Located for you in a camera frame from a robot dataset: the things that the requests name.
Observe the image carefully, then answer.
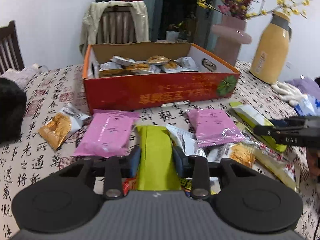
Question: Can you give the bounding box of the yellow striped snack packet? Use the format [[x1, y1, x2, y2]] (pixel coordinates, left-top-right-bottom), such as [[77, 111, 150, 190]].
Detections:
[[236, 121, 299, 192]]

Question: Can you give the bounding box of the light green white snack packet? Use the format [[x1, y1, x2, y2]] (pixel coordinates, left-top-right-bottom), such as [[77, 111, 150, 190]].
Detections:
[[229, 101, 287, 153]]

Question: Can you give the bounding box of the white grey snack packet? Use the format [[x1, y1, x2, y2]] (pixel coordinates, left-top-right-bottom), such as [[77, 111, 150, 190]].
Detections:
[[166, 124, 207, 158]]

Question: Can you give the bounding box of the red orange snack bag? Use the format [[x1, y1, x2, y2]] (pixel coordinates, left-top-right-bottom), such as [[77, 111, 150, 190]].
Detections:
[[121, 177, 196, 196]]

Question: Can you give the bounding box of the blue white plastic bag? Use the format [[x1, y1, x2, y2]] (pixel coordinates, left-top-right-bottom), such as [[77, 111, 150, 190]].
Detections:
[[294, 95, 320, 116]]

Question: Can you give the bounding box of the large pink snack packet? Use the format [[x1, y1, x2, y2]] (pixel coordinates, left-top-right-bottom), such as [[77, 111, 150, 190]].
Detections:
[[74, 109, 139, 158]]

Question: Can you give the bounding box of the white work glove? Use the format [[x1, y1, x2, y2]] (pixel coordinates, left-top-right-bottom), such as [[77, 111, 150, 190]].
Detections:
[[271, 81, 308, 107]]

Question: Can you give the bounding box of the purple cloth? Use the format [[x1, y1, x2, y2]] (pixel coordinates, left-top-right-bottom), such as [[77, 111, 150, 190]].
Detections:
[[285, 77, 319, 100]]

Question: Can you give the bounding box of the small pink snack packet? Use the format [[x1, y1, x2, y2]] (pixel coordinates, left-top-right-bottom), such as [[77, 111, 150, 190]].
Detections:
[[186, 109, 245, 148]]

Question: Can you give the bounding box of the orange noodle snack packet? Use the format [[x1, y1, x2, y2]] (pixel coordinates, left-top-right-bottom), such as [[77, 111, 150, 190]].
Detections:
[[207, 142, 256, 169]]

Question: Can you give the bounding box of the yellow thermos jug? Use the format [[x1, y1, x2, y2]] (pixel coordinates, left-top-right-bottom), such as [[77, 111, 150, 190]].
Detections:
[[250, 11, 292, 85]]

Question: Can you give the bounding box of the orange white snack packet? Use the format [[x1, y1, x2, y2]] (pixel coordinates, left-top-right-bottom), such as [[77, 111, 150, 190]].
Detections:
[[38, 103, 90, 151]]

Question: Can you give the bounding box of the orange cardboard snack box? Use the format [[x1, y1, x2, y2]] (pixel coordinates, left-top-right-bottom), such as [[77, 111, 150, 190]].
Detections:
[[82, 42, 240, 111]]

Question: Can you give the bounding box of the pink ceramic vase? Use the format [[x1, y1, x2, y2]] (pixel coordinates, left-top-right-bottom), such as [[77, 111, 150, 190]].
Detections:
[[210, 15, 252, 66]]

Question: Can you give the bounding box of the black cloth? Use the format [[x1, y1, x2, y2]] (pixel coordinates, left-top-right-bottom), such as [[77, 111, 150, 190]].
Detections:
[[1, 77, 27, 143]]

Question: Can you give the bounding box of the wooden chair with jacket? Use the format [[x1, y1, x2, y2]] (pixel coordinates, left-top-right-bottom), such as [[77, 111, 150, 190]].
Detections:
[[96, 5, 136, 44]]

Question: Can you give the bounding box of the beige jacket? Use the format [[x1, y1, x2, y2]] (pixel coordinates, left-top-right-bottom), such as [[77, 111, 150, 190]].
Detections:
[[79, 1, 149, 56]]

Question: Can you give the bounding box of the dark wooden chair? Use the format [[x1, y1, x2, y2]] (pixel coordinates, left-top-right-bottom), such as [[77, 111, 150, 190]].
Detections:
[[0, 21, 24, 74]]

